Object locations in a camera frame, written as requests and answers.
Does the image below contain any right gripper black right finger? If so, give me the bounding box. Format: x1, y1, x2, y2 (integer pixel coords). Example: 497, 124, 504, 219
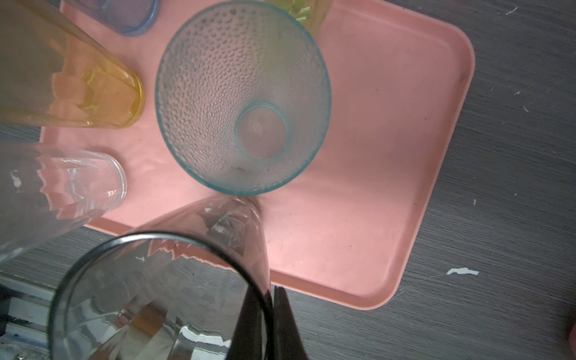
274, 286, 308, 360

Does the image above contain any orange translucent glass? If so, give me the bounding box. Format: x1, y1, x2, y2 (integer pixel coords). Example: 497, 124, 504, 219
1, 1, 145, 128

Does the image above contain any dark grey glass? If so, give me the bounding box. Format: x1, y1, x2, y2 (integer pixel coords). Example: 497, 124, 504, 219
48, 194, 275, 359

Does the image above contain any teal translucent glass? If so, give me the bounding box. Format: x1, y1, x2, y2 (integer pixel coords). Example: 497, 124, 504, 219
155, 1, 332, 196

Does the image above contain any tall green glass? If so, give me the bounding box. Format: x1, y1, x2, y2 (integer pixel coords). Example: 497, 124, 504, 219
265, 0, 334, 37

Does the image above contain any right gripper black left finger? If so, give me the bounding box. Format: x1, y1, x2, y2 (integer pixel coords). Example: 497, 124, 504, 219
226, 289, 266, 360

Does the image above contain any blue translucent glass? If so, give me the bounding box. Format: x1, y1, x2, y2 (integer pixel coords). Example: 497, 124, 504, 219
66, 0, 160, 36

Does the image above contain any clear glass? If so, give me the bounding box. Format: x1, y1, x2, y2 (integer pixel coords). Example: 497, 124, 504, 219
1, 142, 128, 261

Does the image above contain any pink rectangular tray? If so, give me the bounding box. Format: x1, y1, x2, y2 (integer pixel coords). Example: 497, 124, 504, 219
40, 1, 475, 310

